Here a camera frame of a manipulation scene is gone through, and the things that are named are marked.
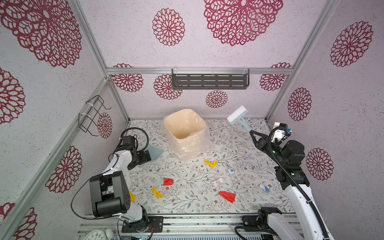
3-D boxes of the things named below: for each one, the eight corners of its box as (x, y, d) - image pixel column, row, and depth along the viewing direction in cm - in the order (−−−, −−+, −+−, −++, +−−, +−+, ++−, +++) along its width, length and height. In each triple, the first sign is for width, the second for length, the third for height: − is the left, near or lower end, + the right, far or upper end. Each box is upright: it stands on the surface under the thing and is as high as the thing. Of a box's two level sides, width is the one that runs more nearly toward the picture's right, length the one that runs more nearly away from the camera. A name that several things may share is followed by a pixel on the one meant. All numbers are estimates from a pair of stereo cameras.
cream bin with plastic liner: (175, 172, 94) (171, 149, 74) (166, 140, 110) (160, 113, 90) (209, 161, 99) (214, 137, 78) (195, 132, 115) (196, 105, 95)
